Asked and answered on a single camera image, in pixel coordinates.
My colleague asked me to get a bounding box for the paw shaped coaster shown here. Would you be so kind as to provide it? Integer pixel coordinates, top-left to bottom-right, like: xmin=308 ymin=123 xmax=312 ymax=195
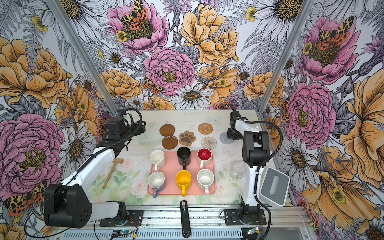
xmin=179 ymin=131 xmax=196 ymax=147

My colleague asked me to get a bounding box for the glossy brown round coaster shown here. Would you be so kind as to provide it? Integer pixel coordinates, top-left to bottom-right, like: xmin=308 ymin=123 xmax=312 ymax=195
xmin=162 ymin=136 xmax=179 ymax=150

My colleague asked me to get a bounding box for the black mug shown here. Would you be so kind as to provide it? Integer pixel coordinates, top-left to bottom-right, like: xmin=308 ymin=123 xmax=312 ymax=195
xmin=177 ymin=147 xmax=192 ymax=171

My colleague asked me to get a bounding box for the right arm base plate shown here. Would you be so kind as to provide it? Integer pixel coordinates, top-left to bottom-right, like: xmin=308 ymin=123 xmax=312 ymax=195
xmin=221 ymin=209 xmax=267 ymax=226

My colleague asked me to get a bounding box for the pink tray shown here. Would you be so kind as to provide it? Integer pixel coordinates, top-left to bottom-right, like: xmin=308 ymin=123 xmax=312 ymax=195
xmin=148 ymin=147 xmax=216 ymax=198

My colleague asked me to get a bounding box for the white mug purple handle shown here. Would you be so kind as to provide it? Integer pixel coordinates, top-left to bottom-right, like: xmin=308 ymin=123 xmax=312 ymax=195
xmin=148 ymin=172 xmax=166 ymax=198

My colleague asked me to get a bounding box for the grey woven round coaster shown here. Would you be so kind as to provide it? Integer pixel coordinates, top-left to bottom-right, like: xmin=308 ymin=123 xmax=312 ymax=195
xmin=220 ymin=132 xmax=235 ymax=145

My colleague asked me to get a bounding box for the white tissue box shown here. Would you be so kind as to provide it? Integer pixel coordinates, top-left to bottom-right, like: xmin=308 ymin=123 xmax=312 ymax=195
xmin=258 ymin=167 xmax=291 ymax=209

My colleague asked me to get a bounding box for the black center bar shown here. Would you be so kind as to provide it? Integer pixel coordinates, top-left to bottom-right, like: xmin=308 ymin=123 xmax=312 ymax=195
xmin=180 ymin=200 xmax=192 ymax=238

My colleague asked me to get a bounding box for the yellow mug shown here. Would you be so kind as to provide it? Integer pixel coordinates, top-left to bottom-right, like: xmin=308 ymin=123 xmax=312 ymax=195
xmin=175 ymin=170 xmax=192 ymax=197

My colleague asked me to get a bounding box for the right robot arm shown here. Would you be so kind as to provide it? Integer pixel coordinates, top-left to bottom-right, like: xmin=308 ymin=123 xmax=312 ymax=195
xmin=227 ymin=109 xmax=270 ymax=225

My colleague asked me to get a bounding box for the right black corrugated cable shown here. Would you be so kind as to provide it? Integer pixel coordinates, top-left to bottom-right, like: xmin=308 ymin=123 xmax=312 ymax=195
xmin=239 ymin=119 xmax=284 ymax=240

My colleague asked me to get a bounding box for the green circuit board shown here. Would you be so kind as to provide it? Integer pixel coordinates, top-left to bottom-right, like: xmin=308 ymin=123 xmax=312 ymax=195
xmin=111 ymin=229 xmax=135 ymax=239

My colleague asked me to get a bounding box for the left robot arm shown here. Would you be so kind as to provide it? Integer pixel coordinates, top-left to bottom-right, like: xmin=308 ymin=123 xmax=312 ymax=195
xmin=44 ymin=116 xmax=146 ymax=229

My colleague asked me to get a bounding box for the clear glass cup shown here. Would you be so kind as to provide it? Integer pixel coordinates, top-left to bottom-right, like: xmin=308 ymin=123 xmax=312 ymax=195
xmin=230 ymin=161 xmax=247 ymax=180

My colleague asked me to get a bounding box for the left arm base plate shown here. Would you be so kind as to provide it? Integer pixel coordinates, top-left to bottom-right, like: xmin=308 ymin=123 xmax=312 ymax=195
xmin=100 ymin=210 xmax=144 ymax=227

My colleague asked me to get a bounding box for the dark brown round coaster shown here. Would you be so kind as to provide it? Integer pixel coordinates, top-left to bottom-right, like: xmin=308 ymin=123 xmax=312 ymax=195
xmin=159 ymin=124 xmax=175 ymax=137

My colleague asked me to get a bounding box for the left black cable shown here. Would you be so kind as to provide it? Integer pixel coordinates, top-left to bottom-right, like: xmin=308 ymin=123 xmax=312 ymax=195
xmin=22 ymin=107 xmax=144 ymax=239

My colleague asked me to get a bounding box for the white patterned round coaster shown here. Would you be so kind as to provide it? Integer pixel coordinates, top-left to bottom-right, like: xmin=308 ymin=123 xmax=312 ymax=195
xmin=201 ymin=137 xmax=218 ymax=150

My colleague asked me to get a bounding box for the wooden mallet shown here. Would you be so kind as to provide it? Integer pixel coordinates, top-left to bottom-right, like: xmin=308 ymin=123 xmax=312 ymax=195
xmin=102 ymin=158 xmax=124 ymax=189

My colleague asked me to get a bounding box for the cork round coaster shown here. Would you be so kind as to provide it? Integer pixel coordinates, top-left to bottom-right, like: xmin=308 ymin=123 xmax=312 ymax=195
xmin=198 ymin=123 xmax=213 ymax=135

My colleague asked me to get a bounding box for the red interior white mug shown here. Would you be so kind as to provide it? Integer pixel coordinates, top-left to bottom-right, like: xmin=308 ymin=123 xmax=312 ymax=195
xmin=197 ymin=148 xmax=213 ymax=169

